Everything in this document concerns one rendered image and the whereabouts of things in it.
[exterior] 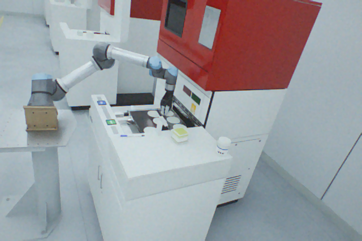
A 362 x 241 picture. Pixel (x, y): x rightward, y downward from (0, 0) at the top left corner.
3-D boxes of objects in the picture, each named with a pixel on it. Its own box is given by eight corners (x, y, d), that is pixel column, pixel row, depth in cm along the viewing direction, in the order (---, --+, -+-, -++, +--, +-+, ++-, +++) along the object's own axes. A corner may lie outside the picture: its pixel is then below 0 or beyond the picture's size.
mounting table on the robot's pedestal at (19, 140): (-11, 167, 144) (-15, 147, 138) (8, 125, 180) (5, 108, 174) (76, 162, 160) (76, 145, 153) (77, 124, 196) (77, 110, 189)
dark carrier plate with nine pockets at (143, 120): (171, 108, 201) (171, 108, 201) (192, 132, 176) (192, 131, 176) (129, 111, 185) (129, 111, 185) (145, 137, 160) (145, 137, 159)
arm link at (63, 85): (34, 85, 169) (104, 41, 174) (46, 93, 183) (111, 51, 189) (43, 99, 166) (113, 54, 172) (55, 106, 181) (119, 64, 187)
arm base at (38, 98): (25, 104, 149) (26, 89, 151) (27, 111, 162) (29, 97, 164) (54, 106, 155) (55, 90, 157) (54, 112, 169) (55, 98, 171)
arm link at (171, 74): (168, 64, 177) (180, 67, 176) (165, 79, 182) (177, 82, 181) (165, 68, 170) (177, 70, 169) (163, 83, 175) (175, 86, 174)
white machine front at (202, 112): (157, 94, 240) (163, 52, 221) (201, 143, 179) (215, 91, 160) (154, 94, 239) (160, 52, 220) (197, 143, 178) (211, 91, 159)
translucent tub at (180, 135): (180, 136, 155) (182, 126, 152) (187, 142, 151) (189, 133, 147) (170, 138, 151) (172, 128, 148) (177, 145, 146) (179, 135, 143)
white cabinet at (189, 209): (151, 174, 263) (163, 104, 225) (198, 261, 191) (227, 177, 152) (86, 187, 233) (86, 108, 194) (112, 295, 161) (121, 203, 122)
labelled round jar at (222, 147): (222, 149, 151) (226, 135, 147) (229, 156, 146) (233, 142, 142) (212, 150, 148) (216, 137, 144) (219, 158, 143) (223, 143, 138)
